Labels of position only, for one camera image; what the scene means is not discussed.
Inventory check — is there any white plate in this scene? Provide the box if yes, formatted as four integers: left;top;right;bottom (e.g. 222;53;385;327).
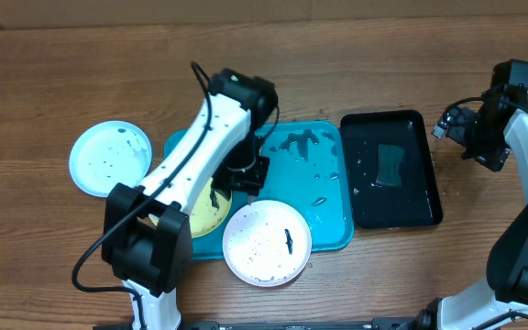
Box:
222;200;312;288

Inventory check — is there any dark green sponge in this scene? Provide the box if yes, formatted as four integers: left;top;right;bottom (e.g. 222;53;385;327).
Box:
376;144;404;187

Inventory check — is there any light blue plate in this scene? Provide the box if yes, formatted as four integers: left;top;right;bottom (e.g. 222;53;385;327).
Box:
69;121;152;198

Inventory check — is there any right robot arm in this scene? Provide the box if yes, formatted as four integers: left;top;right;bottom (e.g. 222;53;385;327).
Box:
404;83;528;330

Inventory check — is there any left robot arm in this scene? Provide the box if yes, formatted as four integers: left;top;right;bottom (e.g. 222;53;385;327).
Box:
101;69;279;329

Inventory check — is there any teal plastic tray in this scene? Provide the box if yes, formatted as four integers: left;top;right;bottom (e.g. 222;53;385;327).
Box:
162;119;356;261

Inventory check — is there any black plastic tray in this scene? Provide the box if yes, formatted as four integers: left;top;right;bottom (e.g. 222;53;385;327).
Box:
340;110;444;230

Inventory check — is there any yellow plate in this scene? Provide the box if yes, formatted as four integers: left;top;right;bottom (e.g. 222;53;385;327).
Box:
148;178;234;239

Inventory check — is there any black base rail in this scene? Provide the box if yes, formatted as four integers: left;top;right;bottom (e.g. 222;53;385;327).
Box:
93;316;430;330

